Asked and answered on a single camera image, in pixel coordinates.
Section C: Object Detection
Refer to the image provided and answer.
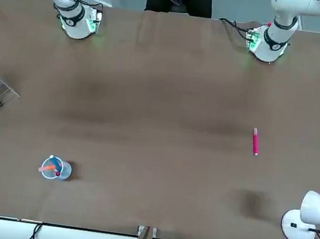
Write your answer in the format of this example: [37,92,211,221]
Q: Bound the pink marker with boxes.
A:
[250,127,263,157]

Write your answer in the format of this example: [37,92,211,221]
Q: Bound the white desk lamp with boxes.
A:
[279,187,320,239]

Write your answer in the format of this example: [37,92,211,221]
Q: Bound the orange pen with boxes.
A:
[37,163,58,175]

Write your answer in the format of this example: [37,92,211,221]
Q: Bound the blue pen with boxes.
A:
[48,155,66,172]

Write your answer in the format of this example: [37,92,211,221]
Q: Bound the clear plastic pen cup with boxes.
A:
[37,153,75,182]

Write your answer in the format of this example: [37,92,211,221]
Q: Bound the black base cable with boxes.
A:
[77,0,105,26]
[217,17,253,40]

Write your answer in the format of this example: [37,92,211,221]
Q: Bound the black desk cable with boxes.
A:
[31,222,44,239]

